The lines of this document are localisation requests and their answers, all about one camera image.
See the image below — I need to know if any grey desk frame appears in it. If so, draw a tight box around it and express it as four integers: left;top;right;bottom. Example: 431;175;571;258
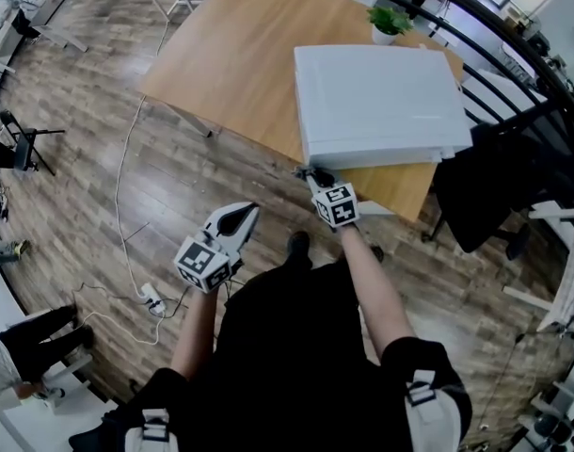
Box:
30;0;101;54

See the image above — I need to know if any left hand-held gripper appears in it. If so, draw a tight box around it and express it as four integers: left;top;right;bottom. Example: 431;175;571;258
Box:
173;201;261;295

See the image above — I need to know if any white desk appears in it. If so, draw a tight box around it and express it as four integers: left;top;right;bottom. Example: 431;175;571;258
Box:
0;270;120;452

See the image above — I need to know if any white power strip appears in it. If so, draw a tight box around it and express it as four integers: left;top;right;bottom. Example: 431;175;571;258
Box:
139;282;167;315

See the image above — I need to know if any white table leg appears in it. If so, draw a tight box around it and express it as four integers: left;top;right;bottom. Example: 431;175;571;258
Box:
163;101;216;139

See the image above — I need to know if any person's left forearm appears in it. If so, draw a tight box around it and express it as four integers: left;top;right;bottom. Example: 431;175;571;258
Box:
170;289;220;381

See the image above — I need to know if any white microwave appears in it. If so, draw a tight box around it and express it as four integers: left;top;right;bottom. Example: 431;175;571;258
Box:
294;43;474;171

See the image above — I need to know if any green potted plant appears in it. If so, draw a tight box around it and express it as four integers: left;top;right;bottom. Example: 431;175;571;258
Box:
365;6;415;46

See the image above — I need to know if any person's right forearm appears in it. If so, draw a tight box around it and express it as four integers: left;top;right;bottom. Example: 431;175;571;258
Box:
338;223;418;363

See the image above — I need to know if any long white cable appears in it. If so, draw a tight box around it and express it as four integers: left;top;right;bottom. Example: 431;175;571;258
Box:
114;16;171;300

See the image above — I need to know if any looped white cable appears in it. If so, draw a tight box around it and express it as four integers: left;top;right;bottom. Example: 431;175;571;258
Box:
78;309;167;347

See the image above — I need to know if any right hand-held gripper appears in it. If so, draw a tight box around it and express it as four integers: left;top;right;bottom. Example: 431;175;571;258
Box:
305;168;361;229

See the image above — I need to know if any person's black clothing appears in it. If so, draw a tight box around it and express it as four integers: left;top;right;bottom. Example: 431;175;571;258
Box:
69;256;474;452

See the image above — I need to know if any black metal railing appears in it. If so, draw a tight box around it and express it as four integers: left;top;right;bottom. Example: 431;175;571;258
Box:
301;0;574;127

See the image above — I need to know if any white backpack strap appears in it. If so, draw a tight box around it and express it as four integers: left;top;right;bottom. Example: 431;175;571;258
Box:
403;369;463;452
124;407;176;452

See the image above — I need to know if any black folding chair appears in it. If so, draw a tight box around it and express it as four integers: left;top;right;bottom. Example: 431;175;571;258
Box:
0;109;67;177

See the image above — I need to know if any black office chair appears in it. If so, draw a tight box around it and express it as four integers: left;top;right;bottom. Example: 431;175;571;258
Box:
429;121;574;254

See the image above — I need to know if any white side table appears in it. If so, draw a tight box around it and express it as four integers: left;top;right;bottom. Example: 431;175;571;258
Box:
502;199;574;333

